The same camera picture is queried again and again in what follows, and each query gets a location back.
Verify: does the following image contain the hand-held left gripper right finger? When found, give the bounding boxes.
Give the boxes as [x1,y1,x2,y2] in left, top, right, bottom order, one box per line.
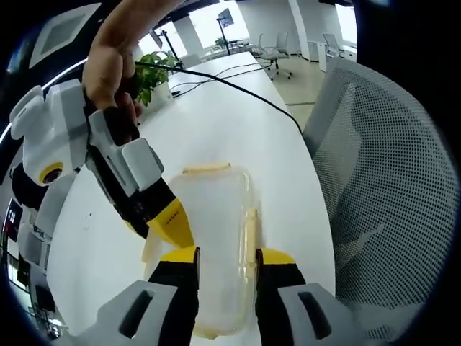
[254,247,361,346]

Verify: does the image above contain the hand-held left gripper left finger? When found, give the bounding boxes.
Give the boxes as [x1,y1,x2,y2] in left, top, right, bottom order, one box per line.
[97,247,201,346]

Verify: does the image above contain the clear box with yellow buckles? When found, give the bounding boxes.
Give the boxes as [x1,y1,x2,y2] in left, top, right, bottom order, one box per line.
[141,163,261,339]

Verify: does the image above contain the person's right hand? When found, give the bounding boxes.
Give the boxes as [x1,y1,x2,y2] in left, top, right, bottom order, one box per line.
[81,34,143,122]

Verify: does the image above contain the white plant pot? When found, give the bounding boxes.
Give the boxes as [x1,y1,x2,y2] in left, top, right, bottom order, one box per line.
[146,81,172,112]

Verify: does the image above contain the ceiling air vent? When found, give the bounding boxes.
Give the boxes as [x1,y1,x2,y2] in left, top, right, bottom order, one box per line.
[28,12,98,69]

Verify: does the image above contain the green potted plant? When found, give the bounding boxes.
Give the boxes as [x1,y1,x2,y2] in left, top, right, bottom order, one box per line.
[135,50,181,107]

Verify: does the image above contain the black tripod stand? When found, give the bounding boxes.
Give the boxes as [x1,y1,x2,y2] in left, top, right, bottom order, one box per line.
[149,28,184,69]
[215,9,235,57]

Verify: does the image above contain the grey mesh office chair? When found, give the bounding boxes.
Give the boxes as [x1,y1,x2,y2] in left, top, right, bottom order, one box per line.
[301,57,461,342]

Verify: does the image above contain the white office chair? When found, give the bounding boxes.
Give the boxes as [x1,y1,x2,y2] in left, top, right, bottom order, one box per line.
[257,32,293,81]
[322,32,349,61]

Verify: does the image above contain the thin black table cable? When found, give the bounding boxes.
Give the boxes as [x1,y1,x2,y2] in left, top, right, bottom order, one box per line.
[169,59,274,97]

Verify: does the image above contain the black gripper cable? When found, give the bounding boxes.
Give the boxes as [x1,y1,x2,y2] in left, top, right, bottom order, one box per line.
[133,60,305,133]

